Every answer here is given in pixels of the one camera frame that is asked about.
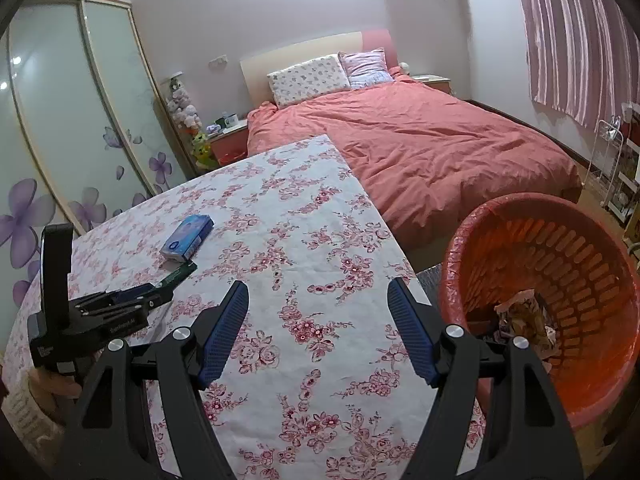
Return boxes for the wooden bedside table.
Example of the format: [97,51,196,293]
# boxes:
[410,74,453,95]

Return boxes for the beige pink headboard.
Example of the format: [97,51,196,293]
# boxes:
[240,30,393,106]

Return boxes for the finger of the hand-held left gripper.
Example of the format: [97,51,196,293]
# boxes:
[145,280,176,312]
[75,284,158,311]

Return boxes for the floral white pillow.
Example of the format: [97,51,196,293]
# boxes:
[266,55,351,107]

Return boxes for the bed with coral duvet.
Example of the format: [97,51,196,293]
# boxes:
[246,77,583,256]

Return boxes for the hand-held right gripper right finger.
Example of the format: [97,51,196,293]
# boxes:
[386,276,584,480]

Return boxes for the dark green packet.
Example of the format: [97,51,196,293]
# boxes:
[155,261,198,288]

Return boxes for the person's left hand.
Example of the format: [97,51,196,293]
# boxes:
[27,367,83,398]

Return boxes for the pink striped curtain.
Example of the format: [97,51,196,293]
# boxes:
[510,0,640,128]

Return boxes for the blue tissue pack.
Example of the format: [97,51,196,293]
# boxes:
[160,214,215,262]

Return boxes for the pink bedside table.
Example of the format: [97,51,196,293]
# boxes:
[209,120,251,167]

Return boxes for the tube of plush toys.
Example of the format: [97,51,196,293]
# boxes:
[167,72,203,136]

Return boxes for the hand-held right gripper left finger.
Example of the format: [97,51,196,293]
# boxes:
[62,279,251,480]

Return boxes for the green plush toy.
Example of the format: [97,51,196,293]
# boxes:
[191,132,213,168]

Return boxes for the paper wrapper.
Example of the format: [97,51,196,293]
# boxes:
[492,290,558,361]

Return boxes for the pink striped pillow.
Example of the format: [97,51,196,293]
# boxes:
[338,48,396,90]

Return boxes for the white wire rack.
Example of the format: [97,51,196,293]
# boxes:
[587,102,640,226]

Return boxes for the floral sliding wardrobe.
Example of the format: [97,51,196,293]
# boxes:
[0,0,188,311]

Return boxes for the orange plastic basket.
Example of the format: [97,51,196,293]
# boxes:
[440,192,640,431]

